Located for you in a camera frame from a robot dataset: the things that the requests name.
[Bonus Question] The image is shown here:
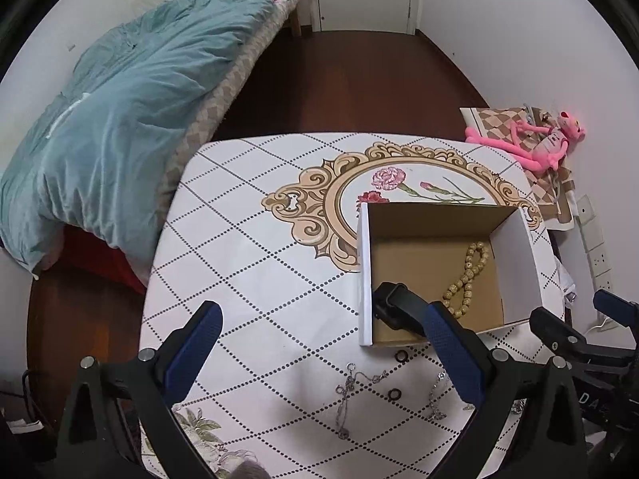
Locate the white cardboard box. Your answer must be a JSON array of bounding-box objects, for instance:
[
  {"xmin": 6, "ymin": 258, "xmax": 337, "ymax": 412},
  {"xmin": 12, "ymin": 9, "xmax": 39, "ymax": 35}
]
[{"xmin": 357, "ymin": 202, "xmax": 543, "ymax": 347}]

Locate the white patterned tablecloth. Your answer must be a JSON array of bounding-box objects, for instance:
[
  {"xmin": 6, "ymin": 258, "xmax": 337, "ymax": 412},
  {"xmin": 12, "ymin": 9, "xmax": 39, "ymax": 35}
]
[{"xmin": 140, "ymin": 133, "xmax": 563, "ymax": 478}]

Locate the thin silver chain necklace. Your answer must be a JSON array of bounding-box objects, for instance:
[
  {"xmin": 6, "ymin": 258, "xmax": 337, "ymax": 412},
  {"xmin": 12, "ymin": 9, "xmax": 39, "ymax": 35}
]
[{"xmin": 332, "ymin": 362, "xmax": 391, "ymax": 441}]

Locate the black wristwatch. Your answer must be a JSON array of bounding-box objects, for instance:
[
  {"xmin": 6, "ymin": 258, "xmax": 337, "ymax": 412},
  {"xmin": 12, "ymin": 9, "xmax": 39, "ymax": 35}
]
[{"xmin": 373, "ymin": 282, "xmax": 429, "ymax": 337}]

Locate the wooden bead bracelet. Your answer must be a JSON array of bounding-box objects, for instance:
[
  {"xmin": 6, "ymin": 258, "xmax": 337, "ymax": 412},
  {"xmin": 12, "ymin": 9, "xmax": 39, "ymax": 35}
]
[{"xmin": 441, "ymin": 241, "xmax": 493, "ymax": 319}]

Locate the pink panther plush toy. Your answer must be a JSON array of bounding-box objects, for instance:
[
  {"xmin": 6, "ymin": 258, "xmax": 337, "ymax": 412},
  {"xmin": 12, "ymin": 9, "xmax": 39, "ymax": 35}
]
[{"xmin": 464, "ymin": 110, "xmax": 586, "ymax": 174}]

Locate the checkered cushion stool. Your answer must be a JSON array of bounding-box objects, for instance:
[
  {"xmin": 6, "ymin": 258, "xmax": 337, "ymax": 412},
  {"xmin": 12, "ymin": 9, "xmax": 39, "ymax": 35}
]
[{"xmin": 459, "ymin": 105, "xmax": 586, "ymax": 232}]

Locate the teal duvet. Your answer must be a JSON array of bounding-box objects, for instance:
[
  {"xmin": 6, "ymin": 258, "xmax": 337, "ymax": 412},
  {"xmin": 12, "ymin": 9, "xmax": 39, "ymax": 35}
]
[{"xmin": 1, "ymin": 0, "xmax": 278, "ymax": 273}]

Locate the white wall socket strip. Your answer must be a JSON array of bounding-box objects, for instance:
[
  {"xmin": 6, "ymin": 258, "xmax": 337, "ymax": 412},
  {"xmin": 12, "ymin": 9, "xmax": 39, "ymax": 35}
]
[{"xmin": 576, "ymin": 195, "xmax": 613, "ymax": 292}]

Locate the bed with patterned mattress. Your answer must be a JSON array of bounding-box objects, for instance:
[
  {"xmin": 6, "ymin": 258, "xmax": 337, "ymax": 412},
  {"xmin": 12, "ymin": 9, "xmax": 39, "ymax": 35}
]
[{"xmin": 29, "ymin": 0, "xmax": 306, "ymax": 290}]

